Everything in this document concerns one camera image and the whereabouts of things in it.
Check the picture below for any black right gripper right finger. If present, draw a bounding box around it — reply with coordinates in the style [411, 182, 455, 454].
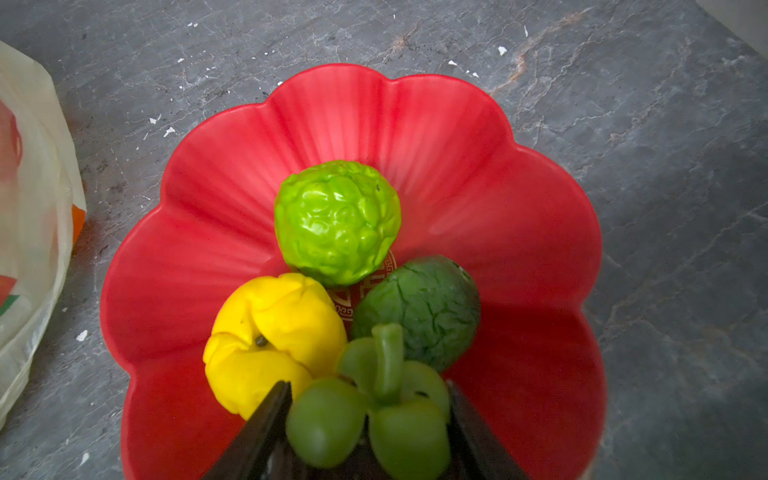
[447, 380, 529, 480]

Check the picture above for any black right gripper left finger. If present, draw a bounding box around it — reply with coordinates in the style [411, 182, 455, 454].
[202, 381, 292, 480]

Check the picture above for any green fake bell pepper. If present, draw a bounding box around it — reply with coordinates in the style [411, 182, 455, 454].
[286, 323, 452, 479]

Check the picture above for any yellow fake fruit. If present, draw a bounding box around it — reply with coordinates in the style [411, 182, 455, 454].
[203, 273, 347, 420]

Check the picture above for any dark green fake avocado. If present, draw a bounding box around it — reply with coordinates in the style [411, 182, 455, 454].
[351, 255, 482, 373]

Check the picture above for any green fake custard apple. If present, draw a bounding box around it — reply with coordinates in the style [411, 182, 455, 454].
[274, 160, 402, 287]

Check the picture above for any red flower-shaped plate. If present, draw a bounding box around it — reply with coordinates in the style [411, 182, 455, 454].
[100, 64, 607, 479]

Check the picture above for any cream printed plastic bag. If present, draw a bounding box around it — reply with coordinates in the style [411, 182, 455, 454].
[1, 44, 87, 417]

